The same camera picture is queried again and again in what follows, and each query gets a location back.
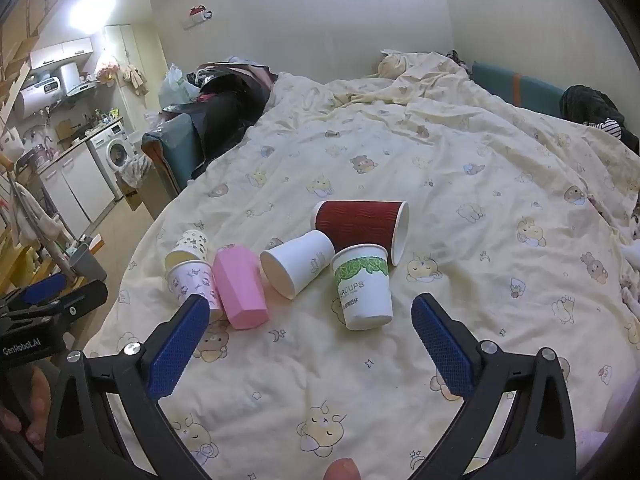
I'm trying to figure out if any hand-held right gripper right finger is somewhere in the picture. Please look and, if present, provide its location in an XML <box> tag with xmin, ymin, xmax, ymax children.
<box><xmin>409</xmin><ymin>293</ymin><xmax>577</xmax><ymax>480</ymax></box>

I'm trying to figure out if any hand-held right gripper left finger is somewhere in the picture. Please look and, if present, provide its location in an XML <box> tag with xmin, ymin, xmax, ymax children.
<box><xmin>42</xmin><ymin>295</ymin><xmax>212</xmax><ymax>480</ymax></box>

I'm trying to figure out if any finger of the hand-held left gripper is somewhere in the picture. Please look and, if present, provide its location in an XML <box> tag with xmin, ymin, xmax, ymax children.
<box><xmin>30</xmin><ymin>280</ymin><xmax>109</xmax><ymax>332</ymax></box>
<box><xmin>0</xmin><ymin>272</ymin><xmax>68</xmax><ymax>311</ymax></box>

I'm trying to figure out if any pink patterned paper cup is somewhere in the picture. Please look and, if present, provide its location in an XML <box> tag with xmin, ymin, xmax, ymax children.
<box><xmin>166</xmin><ymin>260</ymin><xmax>225</xmax><ymax>324</ymax></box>

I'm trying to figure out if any pink faceted plastic cup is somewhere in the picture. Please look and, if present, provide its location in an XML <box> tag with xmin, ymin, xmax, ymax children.
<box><xmin>212</xmin><ymin>246</ymin><xmax>272</xmax><ymax>331</ymax></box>

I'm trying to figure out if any green leaf print cup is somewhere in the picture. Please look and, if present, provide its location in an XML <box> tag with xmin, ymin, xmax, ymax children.
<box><xmin>331</xmin><ymin>244</ymin><xmax>394</xmax><ymax>331</ymax></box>

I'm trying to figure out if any yellow white patterned cup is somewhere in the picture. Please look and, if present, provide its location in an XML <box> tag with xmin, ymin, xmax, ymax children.
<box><xmin>165</xmin><ymin>230</ymin><xmax>210</xmax><ymax>267</ymax></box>

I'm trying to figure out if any plain white paper cup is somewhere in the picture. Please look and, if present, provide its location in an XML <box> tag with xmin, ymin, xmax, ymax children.
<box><xmin>260</xmin><ymin>230</ymin><xmax>336</xmax><ymax>301</ymax></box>

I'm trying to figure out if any dark red ribbed cup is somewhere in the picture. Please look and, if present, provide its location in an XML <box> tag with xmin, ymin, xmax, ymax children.
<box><xmin>313</xmin><ymin>200</ymin><xmax>410</xmax><ymax>267</ymax></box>

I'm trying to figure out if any person's left hand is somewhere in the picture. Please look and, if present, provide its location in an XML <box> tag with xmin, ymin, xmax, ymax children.
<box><xmin>0</xmin><ymin>366</ymin><xmax>53</xmax><ymax>453</ymax></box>

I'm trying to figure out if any person's right hand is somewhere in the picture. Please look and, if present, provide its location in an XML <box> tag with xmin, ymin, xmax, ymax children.
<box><xmin>324</xmin><ymin>459</ymin><xmax>362</xmax><ymax>480</ymax></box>

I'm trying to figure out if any grey bin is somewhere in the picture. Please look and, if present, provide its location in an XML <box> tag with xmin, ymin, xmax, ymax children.
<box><xmin>67</xmin><ymin>242</ymin><xmax>109</xmax><ymax>282</ymax></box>

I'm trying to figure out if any white kitchen base cabinet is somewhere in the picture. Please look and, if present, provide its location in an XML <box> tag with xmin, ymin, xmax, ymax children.
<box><xmin>37</xmin><ymin>145</ymin><xmax>117</xmax><ymax>239</ymax></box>

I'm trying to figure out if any cardboard box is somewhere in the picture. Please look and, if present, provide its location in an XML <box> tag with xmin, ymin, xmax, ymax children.
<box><xmin>120</xmin><ymin>185</ymin><xmax>147</xmax><ymax>212</ymax></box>

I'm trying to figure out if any white washing machine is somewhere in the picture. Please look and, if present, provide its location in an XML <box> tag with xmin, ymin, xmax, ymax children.
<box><xmin>87</xmin><ymin>119</ymin><xmax>139</xmax><ymax>202</ymax></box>

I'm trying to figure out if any cream printed blanket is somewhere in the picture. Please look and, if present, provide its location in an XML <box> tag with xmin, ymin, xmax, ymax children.
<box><xmin>82</xmin><ymin>51</ymin><xmax>640</xmax><ymax>480</ymax></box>

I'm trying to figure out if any teal armchair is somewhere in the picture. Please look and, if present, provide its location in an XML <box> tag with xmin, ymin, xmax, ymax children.
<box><xmin>141</xmin><ymin>112</ymin><xmax>207</xmax><ymax>197</ymax></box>

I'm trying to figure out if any white water heater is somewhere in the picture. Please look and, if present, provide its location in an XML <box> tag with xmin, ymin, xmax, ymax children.
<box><xmin>12</xmin><ymin>74</ymin><xmax>67</xmax><ymax>122</ymax></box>

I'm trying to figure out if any beige hanging cloth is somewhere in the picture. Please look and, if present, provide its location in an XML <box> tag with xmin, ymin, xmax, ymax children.
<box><xmin>122</xmin><ymin>64</ymin><xmax>150</xmax><ymax>97</ymax></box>

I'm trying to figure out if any white plastic bag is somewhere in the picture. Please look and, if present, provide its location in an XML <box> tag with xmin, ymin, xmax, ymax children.
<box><xmin>159</xmin><ymin>64</ymin><xmax>200</xmax><ymax>107</ymax></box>

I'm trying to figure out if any black clothing pile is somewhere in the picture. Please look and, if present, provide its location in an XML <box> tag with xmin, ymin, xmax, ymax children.
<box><xmin>187</xmin><ymin>59</ymin><xmax>279</xmax><ymax>177</ymax></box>

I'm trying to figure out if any white tall cabinet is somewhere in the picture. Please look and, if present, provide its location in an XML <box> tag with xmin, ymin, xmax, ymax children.
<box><xmin>102</xmin><ymin>25</ymin><xmax>147</xmax><ymax>126</ymax></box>

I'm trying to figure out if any teal headboard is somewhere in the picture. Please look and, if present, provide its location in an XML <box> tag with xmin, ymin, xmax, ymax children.
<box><xmin>472</xmin><ymin>61</ymin><xmax>567</xmax><ymax>117</ymax></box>

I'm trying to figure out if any striped cloth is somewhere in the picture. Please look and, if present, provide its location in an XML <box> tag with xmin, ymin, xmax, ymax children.
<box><xmin>594</xmin><ymin>118</ymin><xmax>627</xmax><ymax>140</ymax></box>

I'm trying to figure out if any dark clothing pile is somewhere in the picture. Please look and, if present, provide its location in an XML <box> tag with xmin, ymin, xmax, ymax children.
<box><xmin>560</xmin><ymin>85</ymin><xmax>627</xmax><ymax>127</ymax></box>

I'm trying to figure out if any cream pillow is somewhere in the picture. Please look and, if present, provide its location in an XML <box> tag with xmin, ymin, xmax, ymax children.
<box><xmin>376</xmin><ymin>50</ymin><xmax>417</xmax><ymax>80</ymax></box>

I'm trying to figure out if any white wall cabinet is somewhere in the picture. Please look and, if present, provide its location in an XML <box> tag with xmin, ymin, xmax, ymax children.
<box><xmin>30</xmin><ymin>37</ymin><xmax>95</xmax><ymax>71</ymax></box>

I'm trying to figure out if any wall hook with red item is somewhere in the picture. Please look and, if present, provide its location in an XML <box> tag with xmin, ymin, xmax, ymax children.
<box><xmin>182</xmin><ymin>5</ymin><xmax>212</xmax><ymax>29</ymax></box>

